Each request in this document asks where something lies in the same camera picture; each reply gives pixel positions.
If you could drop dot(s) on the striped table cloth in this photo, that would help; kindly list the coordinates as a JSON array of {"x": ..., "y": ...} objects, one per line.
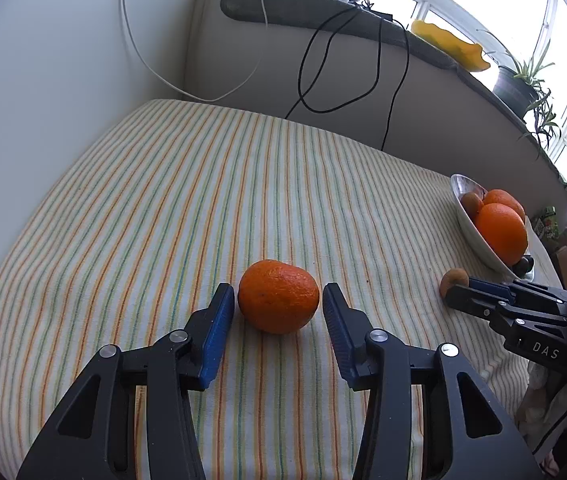
[{"x": 179, "y": 197}]

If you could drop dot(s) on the brown kiwi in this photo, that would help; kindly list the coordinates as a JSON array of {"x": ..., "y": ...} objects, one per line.
[
  {"x": 452, "y": 278},
  {"x": 472, "y": 203}
]

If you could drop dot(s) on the yellow wavy bowl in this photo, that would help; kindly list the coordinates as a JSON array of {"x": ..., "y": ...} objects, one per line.
[{"x": 469, "y": 56}]

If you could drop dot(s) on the mandarin orange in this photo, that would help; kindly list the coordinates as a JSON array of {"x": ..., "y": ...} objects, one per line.
[{"x": 277, "y": 298}]

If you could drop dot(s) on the large orange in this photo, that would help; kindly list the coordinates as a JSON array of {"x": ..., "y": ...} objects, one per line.
[{"x": 503, "y": 229}]

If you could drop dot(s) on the green package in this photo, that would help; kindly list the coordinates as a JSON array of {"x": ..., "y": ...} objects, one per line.
[{"x": 545, "y": 224}]

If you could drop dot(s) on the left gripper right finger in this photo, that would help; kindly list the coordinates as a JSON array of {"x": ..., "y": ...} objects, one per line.
[{"x": 371, "y": 359}]

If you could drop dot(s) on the grey sill mat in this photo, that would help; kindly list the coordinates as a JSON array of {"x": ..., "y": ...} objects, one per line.
[{"x": 331, "y": 15}]

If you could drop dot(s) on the white floral plate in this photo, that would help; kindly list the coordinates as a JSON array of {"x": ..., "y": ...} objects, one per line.
[{"x": 460, "y": 185}]

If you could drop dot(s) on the potted green plant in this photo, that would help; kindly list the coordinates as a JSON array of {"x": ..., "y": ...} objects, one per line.
[{"x": 524, "y": 91}]

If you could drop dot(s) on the yellow-green plum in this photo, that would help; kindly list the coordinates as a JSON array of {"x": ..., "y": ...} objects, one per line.
[{"x": 523, "y": 266}]

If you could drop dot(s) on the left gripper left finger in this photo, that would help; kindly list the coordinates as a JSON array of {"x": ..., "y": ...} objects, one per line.
[{"x": 184, "y": 360}]

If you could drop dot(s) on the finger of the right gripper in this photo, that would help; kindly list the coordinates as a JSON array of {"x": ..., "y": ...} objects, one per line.
[
  {"x": 481, "y": 305},
  {"x": 524, "y": 294}
]

